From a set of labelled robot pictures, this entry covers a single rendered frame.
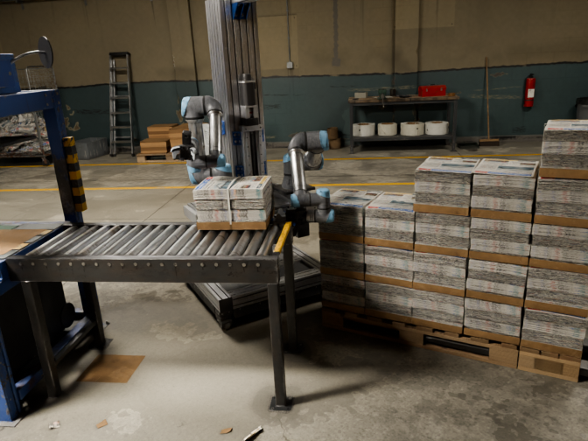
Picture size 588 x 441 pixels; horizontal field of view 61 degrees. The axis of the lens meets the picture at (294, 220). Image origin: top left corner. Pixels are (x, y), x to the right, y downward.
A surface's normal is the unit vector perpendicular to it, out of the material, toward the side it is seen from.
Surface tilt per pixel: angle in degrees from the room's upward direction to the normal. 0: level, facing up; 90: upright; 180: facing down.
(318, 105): 90
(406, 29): 90
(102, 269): 90
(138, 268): 90
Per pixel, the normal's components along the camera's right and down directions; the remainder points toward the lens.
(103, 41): -0.12, 0.32
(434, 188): -0.44, 0.30
